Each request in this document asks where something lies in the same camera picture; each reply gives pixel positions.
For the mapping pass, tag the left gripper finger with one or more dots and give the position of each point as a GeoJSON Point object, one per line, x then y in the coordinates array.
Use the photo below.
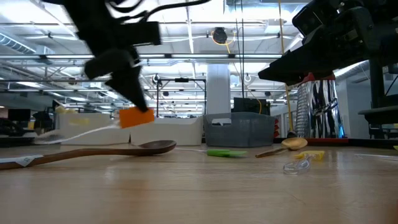
{"type": "Point", "coordinates": [109, 63]}
{"type": "Point", "coordinates": [132, 87]}

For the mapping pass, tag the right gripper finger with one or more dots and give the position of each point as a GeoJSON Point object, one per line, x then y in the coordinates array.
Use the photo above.
{"type": "Point", "coordinates": [298, 74]}
{"type": "Point", "coordinates": [301, 59]}

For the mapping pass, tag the orange silicone spatula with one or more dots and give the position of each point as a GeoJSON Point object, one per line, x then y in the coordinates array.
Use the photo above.
{"type": "Point", "coordinates": [136, 118]}

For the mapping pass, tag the dark wooden spoon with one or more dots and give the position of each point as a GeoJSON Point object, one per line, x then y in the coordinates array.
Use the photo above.
{"type": "Point", "coordinates": [155, 147]}

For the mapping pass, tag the light wooden spoon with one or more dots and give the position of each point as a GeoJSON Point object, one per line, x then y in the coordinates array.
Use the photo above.
{"type": "Point", "coordinates": [293, 144]}

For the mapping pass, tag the yellow silicone spatula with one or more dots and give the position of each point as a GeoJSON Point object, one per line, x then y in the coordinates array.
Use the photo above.
{"type": "Point", "coordinates": [312, 154]}

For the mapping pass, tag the black monitor stand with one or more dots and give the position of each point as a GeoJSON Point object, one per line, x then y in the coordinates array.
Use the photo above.
{"type": "Point", "coordinates": [377, 84]}

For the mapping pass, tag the red background object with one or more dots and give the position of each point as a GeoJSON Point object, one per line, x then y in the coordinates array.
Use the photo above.
{"type": "Point", "coordinates": [276, 127]}

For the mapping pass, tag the black background box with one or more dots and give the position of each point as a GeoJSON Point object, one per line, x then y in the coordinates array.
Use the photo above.
{"type": "Point", "coordinates": [248, 105]}

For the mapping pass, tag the white plastic bin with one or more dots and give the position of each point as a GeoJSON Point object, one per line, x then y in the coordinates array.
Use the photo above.
{"type": "Point", "coordinates": [99, 140]}
{"type": "Point", "coordinates": [174, 133]}

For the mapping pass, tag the dark grey desk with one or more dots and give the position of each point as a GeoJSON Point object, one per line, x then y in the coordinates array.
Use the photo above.
{"type": "Point", "coordinates": [379, 113]}

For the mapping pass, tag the grey translucent plastic bin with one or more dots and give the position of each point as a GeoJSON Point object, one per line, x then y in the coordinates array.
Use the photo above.
{"type": "Point", "coordinates": [239, 130]}

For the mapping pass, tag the white building pillar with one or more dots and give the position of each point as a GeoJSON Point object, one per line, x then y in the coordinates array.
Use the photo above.
{"type": "Point", "coordinates": [217, 90]}

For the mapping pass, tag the black background monitor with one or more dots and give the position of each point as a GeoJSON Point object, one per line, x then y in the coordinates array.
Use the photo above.
{"type": "Point", "coordinates": [19, 115]}

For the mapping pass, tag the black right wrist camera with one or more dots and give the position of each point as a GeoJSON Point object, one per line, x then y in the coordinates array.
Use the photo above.
{"type": "Point", "coordinates": [311, 18]}

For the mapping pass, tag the black gantry frame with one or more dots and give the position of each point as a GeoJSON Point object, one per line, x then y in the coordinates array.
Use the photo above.
{"type": "Point", "coordinates": [182, 80]}

